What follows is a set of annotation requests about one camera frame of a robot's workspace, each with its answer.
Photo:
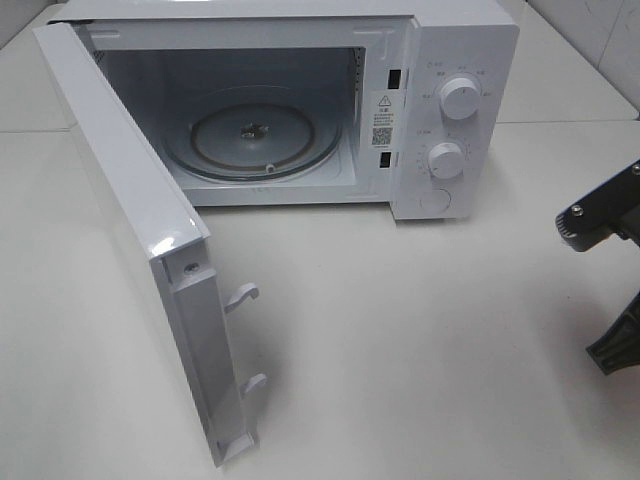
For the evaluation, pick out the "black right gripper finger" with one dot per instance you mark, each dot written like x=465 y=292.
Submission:
x=611 y=208
x=618 y=347

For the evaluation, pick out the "white microwave knob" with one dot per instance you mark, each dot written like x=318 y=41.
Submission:
x=459 y=96
x=445 y=160

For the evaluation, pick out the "round white door button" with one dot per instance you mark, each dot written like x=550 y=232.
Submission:
x=435 y=202

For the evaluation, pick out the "white microwave door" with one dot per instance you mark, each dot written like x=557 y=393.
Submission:
x=161 y=238

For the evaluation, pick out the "white microwave oven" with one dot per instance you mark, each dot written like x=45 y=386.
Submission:
x=381 y=62

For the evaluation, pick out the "glass microwave turntable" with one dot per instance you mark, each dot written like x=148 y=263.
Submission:
x=253 y=133

